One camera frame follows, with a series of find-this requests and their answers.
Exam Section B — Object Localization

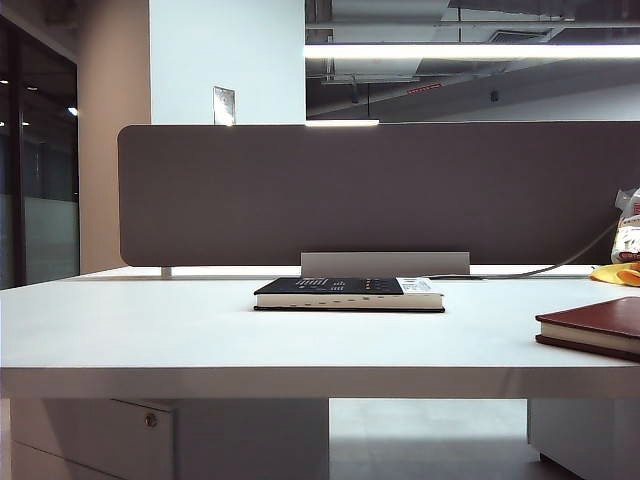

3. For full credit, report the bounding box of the white side cabinet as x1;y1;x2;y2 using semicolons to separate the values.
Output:
527;398;640;480

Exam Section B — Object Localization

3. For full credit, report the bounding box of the grey cable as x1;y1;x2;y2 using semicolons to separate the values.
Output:
428;219;621;280

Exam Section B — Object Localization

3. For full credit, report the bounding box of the red leather-bound book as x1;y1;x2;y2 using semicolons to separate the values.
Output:
534;295;640;364

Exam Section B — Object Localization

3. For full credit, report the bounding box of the white drawer cabinet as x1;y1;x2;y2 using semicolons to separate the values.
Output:
9;398;330;480

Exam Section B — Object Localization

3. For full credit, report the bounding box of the long ceiling light strip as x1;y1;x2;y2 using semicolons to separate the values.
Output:
304;43;640;60

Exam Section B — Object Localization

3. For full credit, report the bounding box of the yellow cloth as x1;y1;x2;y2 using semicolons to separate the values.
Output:
588;260;640;287

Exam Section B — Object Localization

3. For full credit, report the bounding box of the silver wall plate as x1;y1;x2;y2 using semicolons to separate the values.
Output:
212;85;237;126

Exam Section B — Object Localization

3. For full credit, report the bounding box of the dark glass partition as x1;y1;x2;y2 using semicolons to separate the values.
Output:
0;14;80;290

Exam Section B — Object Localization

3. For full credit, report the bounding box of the grey desk divider panel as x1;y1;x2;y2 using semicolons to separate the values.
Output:
117;121;640;268

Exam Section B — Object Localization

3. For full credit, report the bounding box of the short ceiling light strip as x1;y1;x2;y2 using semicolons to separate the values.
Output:
305;118;380;128

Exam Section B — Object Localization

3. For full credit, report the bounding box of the black hardcover book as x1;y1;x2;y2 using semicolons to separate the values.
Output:
253;276;446;314

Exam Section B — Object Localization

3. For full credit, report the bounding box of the clear plastic snack bag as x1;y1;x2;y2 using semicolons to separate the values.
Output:
610;185;640;265

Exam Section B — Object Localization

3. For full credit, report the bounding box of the ceiling air vent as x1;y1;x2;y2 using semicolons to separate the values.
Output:
487;28;556;44

